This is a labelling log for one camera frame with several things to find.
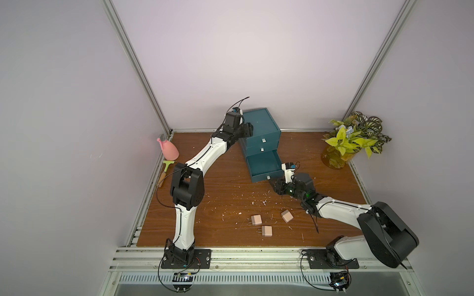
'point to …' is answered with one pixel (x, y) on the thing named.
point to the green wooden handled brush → (166, 163)
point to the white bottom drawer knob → (268, 177)
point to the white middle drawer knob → (262, 149)
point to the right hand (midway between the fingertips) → (272, 177)
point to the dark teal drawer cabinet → (266, 134)
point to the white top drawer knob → (263, 140)
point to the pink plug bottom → (266, 230)
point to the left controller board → (182, 277)
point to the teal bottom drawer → (265, 166)
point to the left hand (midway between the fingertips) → (252, 126)
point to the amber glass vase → (331, 157)
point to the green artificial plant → (357, 131)
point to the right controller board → (339, 280)
